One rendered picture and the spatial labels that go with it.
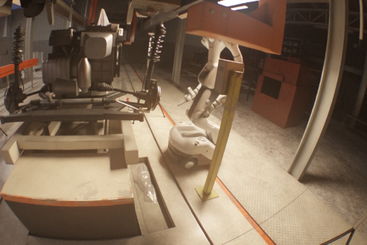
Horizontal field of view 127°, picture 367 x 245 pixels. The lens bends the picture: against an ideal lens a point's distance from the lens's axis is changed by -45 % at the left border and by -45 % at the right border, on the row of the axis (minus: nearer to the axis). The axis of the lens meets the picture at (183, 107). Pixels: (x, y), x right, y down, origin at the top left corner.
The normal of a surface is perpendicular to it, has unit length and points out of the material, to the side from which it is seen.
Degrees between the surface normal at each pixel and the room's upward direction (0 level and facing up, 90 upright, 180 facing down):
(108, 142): 90
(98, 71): 90
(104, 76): 90
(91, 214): 90
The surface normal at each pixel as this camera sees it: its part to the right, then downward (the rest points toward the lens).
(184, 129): 0.36, 0.09
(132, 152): 0.38, 0.36
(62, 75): 0.14, 0.35
